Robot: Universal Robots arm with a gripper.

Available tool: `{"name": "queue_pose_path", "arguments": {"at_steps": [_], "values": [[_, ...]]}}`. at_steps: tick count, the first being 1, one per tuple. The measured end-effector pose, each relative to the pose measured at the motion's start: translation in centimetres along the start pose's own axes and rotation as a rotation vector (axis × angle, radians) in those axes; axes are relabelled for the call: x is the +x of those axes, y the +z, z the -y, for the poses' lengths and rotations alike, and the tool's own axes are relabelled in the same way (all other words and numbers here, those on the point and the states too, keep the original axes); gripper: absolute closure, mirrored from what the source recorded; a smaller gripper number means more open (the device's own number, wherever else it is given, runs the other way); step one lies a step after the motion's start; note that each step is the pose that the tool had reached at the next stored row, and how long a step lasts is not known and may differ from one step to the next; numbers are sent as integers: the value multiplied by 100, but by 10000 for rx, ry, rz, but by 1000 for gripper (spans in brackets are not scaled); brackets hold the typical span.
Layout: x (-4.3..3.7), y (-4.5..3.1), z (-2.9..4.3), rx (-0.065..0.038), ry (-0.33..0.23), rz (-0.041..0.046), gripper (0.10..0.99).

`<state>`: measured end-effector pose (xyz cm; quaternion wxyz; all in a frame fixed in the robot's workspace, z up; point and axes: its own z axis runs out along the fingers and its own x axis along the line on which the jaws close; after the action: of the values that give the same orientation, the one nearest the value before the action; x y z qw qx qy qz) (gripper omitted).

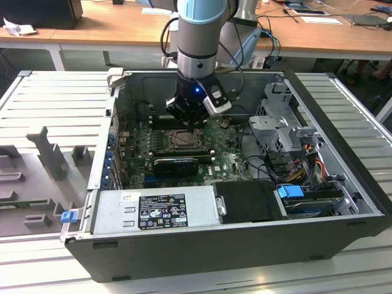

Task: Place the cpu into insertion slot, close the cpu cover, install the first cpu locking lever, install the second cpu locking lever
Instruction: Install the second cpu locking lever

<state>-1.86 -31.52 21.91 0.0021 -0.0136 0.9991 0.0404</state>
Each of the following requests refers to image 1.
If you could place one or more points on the silver square CPU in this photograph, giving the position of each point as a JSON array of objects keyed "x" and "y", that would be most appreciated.
[{"x": 185, "y": 139}]

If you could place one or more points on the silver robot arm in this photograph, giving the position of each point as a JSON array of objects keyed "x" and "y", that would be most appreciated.
[{"x": 199, "y": 30}]

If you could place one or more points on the black RAM slot row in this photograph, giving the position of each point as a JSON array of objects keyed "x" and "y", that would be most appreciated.
[
  {"x": 160, "y": 122},
  {"x": 183, "y": 152}
]

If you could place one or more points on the CPU socket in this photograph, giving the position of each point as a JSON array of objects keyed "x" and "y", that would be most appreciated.
[{"x": 171, "y": 142}]

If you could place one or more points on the blue expansion slot clip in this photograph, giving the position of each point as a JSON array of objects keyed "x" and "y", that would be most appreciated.
[
  {"x": 111, "y": 142},
  {"x": 107, "y": 167},
  {"x": 109, "y": 156},
  {"x": 105, "y": 180}
]

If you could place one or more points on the round coin battery holder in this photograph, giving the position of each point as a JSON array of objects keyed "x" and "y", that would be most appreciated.
[{"x": 225, "y": 123}]

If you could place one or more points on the black graphics card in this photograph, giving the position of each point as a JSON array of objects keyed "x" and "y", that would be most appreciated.
[{"x": 176, "y": 167}]

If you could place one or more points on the green motherboard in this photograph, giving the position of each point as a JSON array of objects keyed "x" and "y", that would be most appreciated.
[{"x": 226, "y": 165}]

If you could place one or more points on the grey metal drive cage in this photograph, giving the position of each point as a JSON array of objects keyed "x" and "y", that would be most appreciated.
[{"x": 266, "y": 125}]

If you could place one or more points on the small white box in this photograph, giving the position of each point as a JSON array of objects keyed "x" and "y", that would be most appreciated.
[{"x": 258, "y": 62}]

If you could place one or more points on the pale blue teach pendant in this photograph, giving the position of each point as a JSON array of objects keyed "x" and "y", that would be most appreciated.
[{"x": 251, "y": 46}]

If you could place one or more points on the white flat paper pad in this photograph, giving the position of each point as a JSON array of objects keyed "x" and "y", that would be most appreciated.
[{"x": 156, "y": 11}]

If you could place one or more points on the wooden desk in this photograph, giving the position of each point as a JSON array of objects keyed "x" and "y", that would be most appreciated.
[{"x": 122, "y": 27}]

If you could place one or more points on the black plastic shroud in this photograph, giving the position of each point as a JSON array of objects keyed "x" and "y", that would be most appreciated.
[{"x": 248, "y": 202}]

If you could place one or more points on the grey power supply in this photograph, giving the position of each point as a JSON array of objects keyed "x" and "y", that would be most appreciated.
[{"x": 113, "y": 214}]

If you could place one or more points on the hard disk in blue carrier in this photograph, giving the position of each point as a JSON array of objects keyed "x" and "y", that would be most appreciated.
[{"x": 289, "y": 191}]

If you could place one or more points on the flat dark phone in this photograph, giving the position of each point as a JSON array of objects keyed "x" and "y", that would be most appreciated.
[{"x": 309, "y": 12}]

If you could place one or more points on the black open PC case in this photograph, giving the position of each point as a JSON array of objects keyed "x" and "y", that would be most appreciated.
[{"x": 183, "y": 257}]

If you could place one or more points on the white paper sheet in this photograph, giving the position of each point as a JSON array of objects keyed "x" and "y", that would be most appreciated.
[{"x": 321, "y": 20}]

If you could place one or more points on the blue case latch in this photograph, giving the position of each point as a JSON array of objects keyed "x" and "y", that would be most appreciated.
[{"x": 68, "y": 217}]

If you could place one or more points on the grey parts rack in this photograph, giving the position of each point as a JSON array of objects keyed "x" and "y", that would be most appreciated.
[{"x": 36, "y": 183}]

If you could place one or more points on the black computer tower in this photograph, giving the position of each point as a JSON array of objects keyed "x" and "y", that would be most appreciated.
[{"x": 39, "y": 13}]

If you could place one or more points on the crumpled white paper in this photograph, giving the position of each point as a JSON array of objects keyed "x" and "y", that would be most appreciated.
[{"x": 18, "y": 29}]

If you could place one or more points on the green RAM stick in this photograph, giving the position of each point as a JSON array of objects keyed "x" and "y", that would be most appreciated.
[{"x": 13, "y": 205}]

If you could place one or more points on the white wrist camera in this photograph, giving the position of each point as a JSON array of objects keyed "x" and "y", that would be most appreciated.
[{"x": 219, "y": 104}]

